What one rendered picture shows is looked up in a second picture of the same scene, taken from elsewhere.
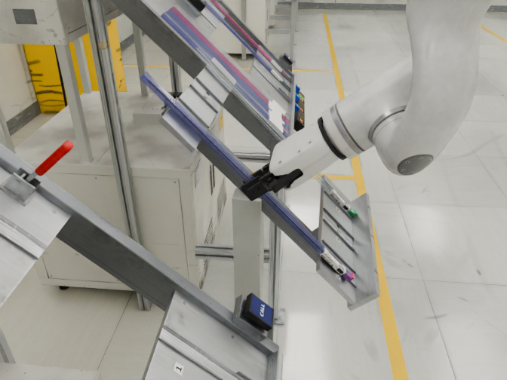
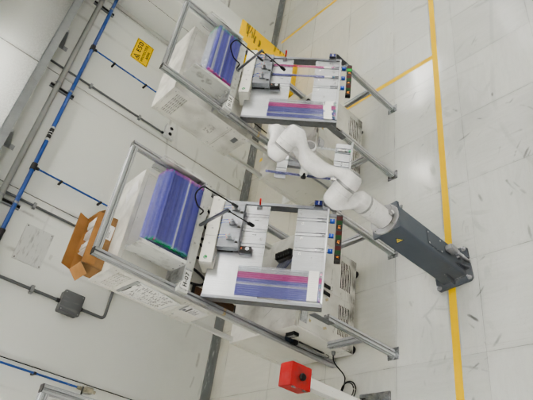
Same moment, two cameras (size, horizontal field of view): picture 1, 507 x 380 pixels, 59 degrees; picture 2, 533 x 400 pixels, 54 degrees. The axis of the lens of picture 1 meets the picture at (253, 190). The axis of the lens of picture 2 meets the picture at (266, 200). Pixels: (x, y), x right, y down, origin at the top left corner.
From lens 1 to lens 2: 2.83 m
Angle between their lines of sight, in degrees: 37
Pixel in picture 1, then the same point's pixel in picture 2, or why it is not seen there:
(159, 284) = (294, 209)
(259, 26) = not seen: outside the picture
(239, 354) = (318, 214)
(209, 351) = (309, 217)
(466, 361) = (473, 155)
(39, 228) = (266, 213)
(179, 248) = not seen: hidden behind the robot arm
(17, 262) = (266, 220)
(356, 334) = (427, 166)
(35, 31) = (239, 141)
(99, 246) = (279, 208)
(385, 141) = not seen: hidden behind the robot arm
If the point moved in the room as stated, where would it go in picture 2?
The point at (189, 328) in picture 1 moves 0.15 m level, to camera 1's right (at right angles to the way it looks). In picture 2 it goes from (304, 214) to (320, 205)
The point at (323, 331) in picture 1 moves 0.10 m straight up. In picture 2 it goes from (413, 172) to (405, 165)
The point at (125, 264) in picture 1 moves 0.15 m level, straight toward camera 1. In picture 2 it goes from (285, 209) to (291, 223)
